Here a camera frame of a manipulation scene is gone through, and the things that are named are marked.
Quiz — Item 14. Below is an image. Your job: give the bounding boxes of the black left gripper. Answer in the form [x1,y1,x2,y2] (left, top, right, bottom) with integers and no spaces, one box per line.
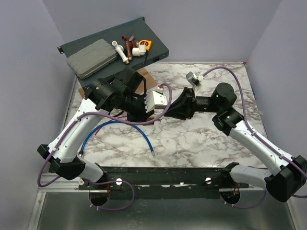
[119,92,155,126]

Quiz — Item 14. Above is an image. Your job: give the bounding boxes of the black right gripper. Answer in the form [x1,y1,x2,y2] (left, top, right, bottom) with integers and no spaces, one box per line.
[164,87,221,120]

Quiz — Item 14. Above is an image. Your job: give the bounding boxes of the red cable seal lock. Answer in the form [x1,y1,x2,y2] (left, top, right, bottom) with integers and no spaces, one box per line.
[94,115,127,137]

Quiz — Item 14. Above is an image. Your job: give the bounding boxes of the blue cable lock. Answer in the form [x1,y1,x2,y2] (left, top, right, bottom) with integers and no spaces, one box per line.
[78,120,155,157]

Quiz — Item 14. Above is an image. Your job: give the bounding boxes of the brass padlock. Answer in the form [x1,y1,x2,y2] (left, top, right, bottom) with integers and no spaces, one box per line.
[147,116,155,126]

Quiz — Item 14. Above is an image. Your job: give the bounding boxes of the white pvc elbow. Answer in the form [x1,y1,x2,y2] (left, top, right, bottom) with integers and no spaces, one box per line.
[132,45,146,57]

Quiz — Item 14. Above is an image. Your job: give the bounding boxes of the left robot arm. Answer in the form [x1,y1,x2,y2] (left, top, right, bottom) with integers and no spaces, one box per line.
[37,67,151,189]

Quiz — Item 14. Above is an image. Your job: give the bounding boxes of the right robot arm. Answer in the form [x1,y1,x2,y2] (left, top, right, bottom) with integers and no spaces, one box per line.
[165,82,307,202]

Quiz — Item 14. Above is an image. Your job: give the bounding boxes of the wooden board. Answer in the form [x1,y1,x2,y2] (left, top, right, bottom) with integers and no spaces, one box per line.
[78,68,157,99]

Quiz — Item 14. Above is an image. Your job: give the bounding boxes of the white pvc pipe fitting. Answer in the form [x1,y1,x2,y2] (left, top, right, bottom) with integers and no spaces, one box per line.
[112,41,129,64]

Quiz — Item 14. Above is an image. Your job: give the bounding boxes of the dark teal rack shelf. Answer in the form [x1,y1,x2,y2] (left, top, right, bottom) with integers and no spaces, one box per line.
[60,18,169,88]

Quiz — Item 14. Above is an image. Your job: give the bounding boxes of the brown pipe valve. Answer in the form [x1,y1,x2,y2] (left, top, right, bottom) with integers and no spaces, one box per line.
[121,35,137,60]

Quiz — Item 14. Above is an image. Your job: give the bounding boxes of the yellow tape measure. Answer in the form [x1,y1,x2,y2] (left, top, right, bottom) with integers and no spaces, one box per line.
[139,40,153,52]

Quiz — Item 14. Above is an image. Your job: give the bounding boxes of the grey plastic tool case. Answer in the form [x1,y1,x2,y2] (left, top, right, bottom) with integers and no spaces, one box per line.
[67,39,118,80]

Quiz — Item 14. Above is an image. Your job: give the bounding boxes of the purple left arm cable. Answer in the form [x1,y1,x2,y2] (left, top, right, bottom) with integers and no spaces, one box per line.
[37,83,172,211]

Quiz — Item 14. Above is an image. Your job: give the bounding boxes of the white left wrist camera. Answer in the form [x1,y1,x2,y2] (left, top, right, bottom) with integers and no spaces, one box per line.
[144,91,167,113]

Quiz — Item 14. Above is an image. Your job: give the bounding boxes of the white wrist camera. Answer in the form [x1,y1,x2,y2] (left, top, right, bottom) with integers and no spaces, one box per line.
[186,71,204,95]
[144,91,167,113]

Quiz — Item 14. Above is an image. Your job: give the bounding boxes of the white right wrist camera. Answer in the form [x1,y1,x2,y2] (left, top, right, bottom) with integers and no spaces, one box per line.
[186,71,204,95]

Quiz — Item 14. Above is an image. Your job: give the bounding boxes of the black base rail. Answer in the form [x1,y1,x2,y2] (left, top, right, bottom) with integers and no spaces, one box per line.
[79,167,248,199]

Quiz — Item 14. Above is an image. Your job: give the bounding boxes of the aluminium extrusion rail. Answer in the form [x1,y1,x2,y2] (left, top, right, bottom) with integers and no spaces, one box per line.
[38,173,79,193]

